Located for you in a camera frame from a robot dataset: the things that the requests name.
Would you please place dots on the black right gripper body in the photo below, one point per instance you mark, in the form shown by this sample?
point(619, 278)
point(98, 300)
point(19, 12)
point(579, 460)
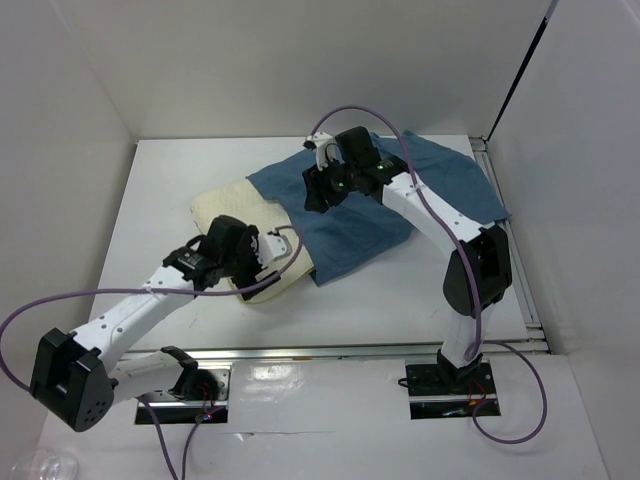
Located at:
point(336, 179)

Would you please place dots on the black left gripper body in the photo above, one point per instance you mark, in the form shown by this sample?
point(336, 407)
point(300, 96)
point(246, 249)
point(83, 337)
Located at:
point(243, 265)

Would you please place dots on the clear plastic object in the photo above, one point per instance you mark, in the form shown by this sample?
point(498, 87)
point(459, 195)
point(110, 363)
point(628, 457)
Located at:
point(44, 463)

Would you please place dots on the blue fabric pillowcase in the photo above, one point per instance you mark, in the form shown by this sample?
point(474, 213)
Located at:
point(359, 229)

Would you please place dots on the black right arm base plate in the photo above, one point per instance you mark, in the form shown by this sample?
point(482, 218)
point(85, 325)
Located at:
point(431, 398)

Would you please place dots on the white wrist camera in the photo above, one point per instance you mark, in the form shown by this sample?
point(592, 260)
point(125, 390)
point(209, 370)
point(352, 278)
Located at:
point(272, 247)
point(325, 148)

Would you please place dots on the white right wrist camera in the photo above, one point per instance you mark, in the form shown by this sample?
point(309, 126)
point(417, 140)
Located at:
point(325, 148)

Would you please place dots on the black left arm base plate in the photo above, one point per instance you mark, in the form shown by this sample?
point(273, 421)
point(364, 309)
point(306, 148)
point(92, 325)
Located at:
point(202, 396)

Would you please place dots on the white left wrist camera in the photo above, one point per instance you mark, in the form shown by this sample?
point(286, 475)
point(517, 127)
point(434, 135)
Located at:
point(272, 247)

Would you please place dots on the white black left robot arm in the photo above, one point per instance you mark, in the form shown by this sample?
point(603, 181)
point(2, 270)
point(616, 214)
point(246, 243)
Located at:
point(80, 375)

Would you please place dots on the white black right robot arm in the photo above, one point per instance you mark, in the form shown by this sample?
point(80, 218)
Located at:
point(479, 267)

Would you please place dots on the cream yellow foam pillow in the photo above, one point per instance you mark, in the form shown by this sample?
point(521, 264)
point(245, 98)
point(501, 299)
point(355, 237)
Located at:
point(243, 202)

